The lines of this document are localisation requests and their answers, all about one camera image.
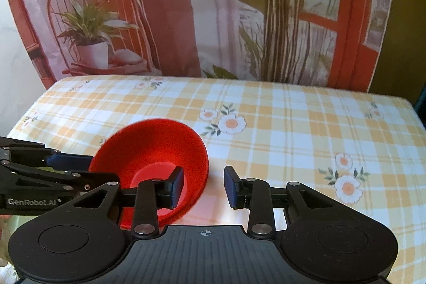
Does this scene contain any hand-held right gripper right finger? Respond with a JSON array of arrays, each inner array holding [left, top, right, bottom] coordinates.
[[224, 166, 343, 238]]

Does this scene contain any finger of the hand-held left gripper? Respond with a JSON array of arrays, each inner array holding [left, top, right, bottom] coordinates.
[[0, 136, 95, 171], [0, 162, 120, 196]]

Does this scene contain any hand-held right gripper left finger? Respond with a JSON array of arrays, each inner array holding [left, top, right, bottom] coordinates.
[[67, 166, 185, 238]]

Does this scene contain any red bowl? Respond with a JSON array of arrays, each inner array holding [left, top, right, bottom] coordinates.
[[89, 118, 210, 231]]

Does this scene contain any yellow checked floral tablecloth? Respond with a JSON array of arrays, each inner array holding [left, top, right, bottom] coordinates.
[[0, 74, 426, 284]]

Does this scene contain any white marble panel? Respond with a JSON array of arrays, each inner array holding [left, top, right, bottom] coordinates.
[[0, 0, 45, 136]]

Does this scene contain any printed room scene backdrop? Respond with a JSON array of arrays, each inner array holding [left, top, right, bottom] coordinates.
[[0, 0, 395, 93]]

